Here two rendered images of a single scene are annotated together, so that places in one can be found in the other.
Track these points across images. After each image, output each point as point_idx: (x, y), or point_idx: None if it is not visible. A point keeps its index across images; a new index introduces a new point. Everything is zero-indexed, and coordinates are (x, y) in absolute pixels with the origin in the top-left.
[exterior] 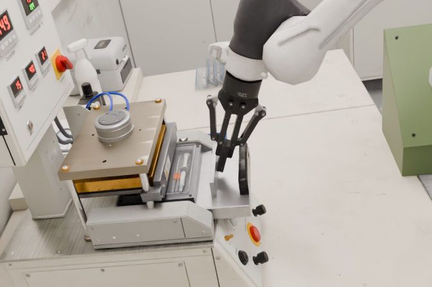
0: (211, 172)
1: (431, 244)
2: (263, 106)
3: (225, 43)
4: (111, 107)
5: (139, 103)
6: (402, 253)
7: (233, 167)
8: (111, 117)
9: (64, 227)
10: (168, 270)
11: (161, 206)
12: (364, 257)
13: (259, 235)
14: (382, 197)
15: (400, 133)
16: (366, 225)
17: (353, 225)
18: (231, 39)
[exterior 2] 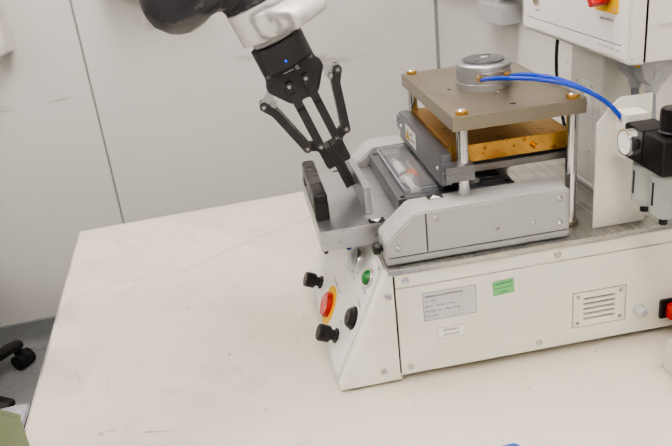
0: (353, 160)
1: (79, 358)
2: (262, 103)
3: None
4: (513, 74)
5: (495, 109)
6: (125, 343)
7: (337, 205)
8: (483, 58)
9: (551, 166)
10: None
11: (402, 140)
12: (176, 333)
13: (321, 310)
14: (107, 426)
15: (8, 421)
16: (158, 374)
17: (178, 371)
18: None
